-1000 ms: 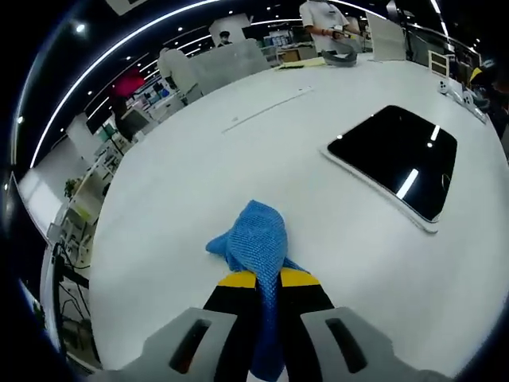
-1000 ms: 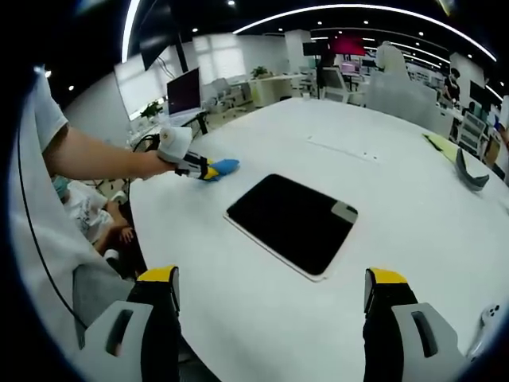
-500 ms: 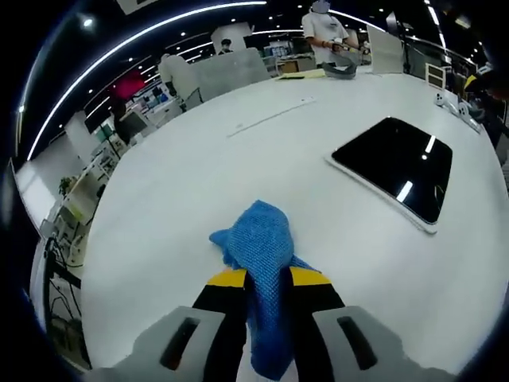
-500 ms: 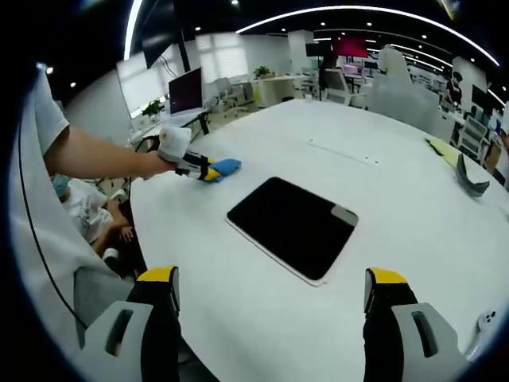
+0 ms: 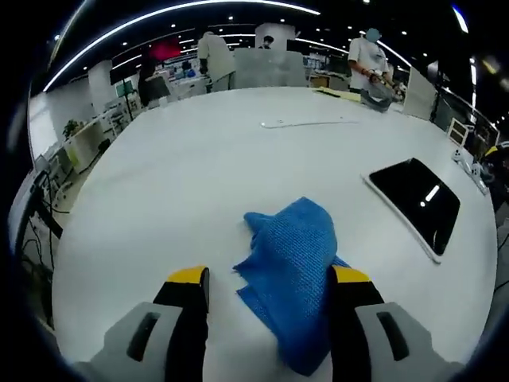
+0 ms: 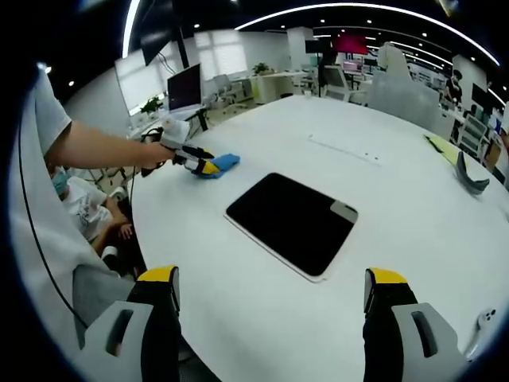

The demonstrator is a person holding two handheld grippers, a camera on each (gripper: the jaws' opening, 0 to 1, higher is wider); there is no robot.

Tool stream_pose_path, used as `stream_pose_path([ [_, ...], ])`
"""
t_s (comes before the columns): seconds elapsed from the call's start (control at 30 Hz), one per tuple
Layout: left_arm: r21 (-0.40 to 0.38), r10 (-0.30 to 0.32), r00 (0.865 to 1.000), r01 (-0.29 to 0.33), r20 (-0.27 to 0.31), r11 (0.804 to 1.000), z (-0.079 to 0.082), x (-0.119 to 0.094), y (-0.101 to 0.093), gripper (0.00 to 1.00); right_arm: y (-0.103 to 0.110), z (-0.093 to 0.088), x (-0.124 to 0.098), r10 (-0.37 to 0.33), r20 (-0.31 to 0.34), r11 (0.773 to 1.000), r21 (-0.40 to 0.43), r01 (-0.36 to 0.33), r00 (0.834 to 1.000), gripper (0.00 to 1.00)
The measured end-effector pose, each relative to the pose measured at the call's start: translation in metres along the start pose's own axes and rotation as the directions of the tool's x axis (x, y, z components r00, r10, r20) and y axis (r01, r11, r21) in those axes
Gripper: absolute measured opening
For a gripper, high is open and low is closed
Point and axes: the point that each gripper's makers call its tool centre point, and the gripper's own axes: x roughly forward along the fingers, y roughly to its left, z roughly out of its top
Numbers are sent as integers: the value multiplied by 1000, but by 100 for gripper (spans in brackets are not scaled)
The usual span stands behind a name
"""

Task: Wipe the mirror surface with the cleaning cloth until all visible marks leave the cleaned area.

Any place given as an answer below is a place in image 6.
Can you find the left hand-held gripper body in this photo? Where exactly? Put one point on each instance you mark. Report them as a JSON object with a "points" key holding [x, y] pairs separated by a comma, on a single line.
{"points": [[175, 135]]}

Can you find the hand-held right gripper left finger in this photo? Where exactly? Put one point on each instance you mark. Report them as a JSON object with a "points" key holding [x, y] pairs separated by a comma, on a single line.
{"points": [[157, 330]]}

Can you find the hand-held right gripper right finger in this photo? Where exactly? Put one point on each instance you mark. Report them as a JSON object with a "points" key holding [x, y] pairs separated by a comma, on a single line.
{"points": [[383, 330]]}

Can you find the blue cleaning cloth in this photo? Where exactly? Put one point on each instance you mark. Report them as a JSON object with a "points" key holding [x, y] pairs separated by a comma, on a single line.
{"points": [[227, 161]]}

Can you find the black tablet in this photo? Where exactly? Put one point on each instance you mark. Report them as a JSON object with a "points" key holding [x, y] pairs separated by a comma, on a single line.
{"points": [[290, 223]]}

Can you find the potted green plant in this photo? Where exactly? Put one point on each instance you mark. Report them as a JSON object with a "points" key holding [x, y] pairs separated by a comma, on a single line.
{"points": [[261, 68], [152, 105]]}

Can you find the computer monitor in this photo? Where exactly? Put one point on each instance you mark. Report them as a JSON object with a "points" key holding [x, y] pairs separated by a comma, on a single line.
{"points": [[184, 89]]}

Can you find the white cabinet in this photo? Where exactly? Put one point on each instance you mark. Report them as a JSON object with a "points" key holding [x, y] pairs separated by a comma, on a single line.
{"points": [[272, 88]]}

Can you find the white game controller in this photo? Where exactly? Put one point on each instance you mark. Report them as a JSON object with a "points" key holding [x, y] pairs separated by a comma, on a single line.
{"points": [[483, 326]]}

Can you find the person's white shirt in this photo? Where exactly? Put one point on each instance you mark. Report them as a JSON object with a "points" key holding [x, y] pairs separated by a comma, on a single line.
{"points": [[43, 238]]}

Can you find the red screen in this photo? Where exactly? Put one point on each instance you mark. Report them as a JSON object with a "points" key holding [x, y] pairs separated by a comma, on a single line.
{"points": [[350, 44]]}

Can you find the yellow paper sheet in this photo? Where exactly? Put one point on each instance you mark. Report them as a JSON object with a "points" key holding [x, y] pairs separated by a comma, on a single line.
{"points": [[443, 149]]}

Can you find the grey fabric chair back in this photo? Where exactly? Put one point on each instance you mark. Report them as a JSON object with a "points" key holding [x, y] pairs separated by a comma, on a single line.
{"points": [[401, 101]]}

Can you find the white mesh office chair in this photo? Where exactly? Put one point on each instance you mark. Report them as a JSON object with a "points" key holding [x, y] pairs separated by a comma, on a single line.
{"points": [[473, 133]]}

